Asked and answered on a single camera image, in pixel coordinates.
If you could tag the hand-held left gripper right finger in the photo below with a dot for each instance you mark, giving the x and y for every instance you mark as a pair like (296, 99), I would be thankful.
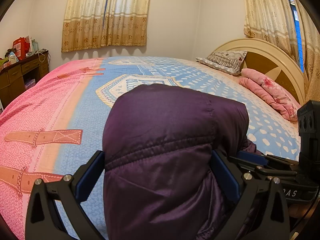
(225, 177)

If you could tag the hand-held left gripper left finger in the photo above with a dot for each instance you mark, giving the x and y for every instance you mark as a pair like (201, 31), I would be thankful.
(86, 177)

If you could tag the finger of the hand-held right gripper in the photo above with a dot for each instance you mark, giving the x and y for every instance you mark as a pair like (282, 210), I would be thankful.
(252, 157)
(277, 172)

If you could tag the purple padded jacket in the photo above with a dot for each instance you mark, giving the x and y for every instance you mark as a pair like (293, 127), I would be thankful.
(160, 160)

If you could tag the folded pink floral blanket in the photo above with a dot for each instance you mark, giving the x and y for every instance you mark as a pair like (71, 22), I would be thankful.
(270, 90)

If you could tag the pink and blue printed bedspread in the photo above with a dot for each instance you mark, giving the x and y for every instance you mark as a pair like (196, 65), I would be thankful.
(50, 110)

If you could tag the cream and brown headboard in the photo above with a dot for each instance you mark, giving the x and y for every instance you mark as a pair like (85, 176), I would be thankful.
(275, 57)

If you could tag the patterned pillow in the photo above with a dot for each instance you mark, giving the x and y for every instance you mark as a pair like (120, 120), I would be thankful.
(225, 58)

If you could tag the folded cloths in desk shelf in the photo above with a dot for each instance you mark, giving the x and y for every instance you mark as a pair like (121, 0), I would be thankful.
(30, 84)

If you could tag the brown wooden desk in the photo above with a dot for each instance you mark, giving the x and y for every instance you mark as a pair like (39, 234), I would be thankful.
(15, 80)

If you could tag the beige patterned window curtain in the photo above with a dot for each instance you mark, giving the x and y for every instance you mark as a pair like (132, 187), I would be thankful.
(107, 15)
(275, 20)

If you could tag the light blue gift bag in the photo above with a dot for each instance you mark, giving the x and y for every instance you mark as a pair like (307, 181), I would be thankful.
(34, 46)

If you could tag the green and pink packets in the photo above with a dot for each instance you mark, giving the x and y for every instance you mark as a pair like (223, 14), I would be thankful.
(6, 60)

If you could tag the red paper bag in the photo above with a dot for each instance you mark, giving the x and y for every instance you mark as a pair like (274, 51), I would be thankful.
(21, 47)

